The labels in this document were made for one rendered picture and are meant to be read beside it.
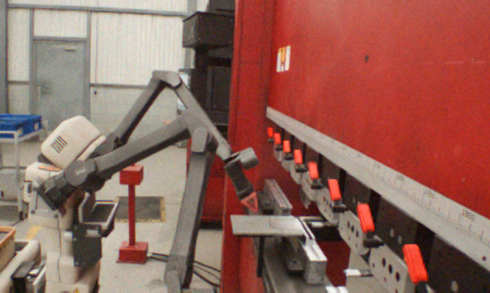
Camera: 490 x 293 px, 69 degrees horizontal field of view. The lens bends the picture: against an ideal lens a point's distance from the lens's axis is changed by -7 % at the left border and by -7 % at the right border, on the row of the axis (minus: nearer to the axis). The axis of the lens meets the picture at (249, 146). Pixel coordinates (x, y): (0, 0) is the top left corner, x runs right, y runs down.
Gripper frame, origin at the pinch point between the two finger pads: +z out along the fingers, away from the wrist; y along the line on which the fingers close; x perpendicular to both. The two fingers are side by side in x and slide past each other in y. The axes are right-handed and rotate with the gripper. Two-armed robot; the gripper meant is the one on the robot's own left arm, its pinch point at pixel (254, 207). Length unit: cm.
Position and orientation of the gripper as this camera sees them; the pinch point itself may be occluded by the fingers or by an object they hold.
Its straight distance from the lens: 148.4
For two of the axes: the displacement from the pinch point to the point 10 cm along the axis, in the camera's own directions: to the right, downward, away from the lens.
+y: -1.0, -1.7, 9.8
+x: -8.8, 4.7, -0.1
